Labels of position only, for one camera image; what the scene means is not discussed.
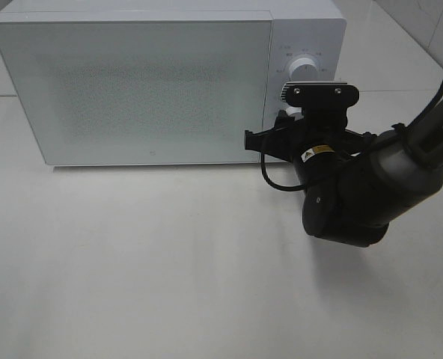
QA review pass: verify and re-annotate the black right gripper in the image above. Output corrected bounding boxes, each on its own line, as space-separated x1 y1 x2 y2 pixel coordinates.
244 108 378 166

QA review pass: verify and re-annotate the white timer knob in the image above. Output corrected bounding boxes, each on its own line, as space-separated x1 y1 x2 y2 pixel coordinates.
285 106 302 117

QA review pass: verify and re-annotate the white microwave door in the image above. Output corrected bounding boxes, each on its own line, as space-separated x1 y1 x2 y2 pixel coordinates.
0 21 271 166

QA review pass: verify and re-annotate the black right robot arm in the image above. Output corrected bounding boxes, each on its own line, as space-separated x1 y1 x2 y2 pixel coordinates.
244 82 443 248

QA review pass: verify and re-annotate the upper white control knob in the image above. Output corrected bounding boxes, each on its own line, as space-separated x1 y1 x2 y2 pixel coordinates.
287 55 320 82

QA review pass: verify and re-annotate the white microwave oven body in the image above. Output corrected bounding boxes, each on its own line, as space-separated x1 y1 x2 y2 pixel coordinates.
0 1 346 132

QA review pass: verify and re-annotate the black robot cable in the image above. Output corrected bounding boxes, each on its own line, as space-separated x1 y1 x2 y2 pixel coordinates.
260 48 443 192

